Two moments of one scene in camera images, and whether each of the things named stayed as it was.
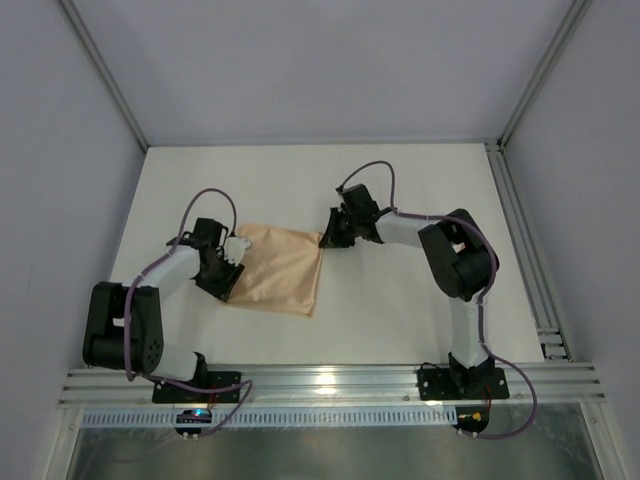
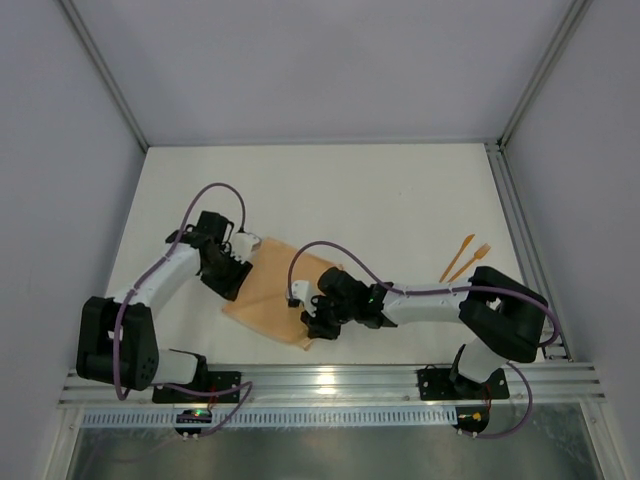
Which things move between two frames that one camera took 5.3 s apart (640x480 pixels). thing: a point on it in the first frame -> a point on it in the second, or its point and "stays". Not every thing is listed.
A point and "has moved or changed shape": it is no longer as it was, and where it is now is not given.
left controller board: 191,416 stays
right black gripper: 335,229 -> 320,320
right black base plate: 436,385 stays
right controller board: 471,419 stays
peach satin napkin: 281,271 has moved or changed shape
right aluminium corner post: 556,51 stays
